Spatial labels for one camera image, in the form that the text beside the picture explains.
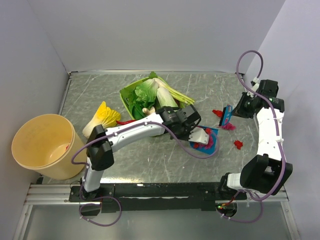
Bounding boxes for blue hand brush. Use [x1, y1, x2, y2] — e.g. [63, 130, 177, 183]
[219, 104, 233, 127]

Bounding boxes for blue dustpan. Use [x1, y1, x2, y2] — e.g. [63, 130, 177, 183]
[189, 126, 219, 155]

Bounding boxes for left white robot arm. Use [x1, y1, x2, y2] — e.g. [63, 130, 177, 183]
[79, 104, 201, 201]

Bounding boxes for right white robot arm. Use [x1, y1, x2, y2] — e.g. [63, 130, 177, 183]
[218, 78, 293, 199]

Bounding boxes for pink paper scrap upper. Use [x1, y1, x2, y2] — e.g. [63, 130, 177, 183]
[221, 122, 236, 131]

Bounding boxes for pink paper scrap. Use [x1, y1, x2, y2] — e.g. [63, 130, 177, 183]
[221, 122, 236, 131]
[204, 132, 216, 150]

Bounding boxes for red paper scrap top right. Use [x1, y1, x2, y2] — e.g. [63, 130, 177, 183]
[212, 109, 223, 118]

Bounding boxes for red paper strip right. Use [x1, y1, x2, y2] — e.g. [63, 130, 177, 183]
[194, 127, 210, 148]

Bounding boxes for green onion stalks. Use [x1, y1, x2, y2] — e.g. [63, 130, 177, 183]
[153, 77, 195, 105]

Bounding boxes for pink paper scrap lower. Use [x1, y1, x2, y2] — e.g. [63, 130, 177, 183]
[204, 132, 216, 150]

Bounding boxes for long green white cabbage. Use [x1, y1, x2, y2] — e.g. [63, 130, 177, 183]
[155, 87, 178, 110]

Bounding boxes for beige mushroom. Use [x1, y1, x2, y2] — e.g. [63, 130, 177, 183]
[142, 106, 156, 116]

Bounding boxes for green plastic basket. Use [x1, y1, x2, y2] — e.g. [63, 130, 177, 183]
[120, 77, 179, 120]

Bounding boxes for green leafy lettuce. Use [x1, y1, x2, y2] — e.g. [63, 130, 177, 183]
[120, 71, 159, 120]

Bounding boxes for red chili pepper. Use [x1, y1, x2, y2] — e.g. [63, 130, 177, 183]
[116, 119, 136, 126]

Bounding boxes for yellow napa cabbage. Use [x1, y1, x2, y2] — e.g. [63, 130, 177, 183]
[82, 101, 121, 139]

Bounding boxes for beige plastic bucket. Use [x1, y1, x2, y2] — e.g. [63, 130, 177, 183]
[11, 114, 87, 180]

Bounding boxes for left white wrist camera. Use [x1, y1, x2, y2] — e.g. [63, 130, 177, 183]
[189, 126, 210, 145]

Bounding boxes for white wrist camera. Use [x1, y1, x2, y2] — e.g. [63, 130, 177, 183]
[247, 77, 260, 98]
[189, 126, 210, 145]

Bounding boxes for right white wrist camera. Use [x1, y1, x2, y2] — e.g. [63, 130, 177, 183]
[247, 77, 260, 98]

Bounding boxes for black base frame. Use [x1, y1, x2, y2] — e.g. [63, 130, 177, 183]
[68, 182, 247, 213]

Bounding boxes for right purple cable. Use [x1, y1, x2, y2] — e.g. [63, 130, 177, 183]
[235, 49, 287, 224]

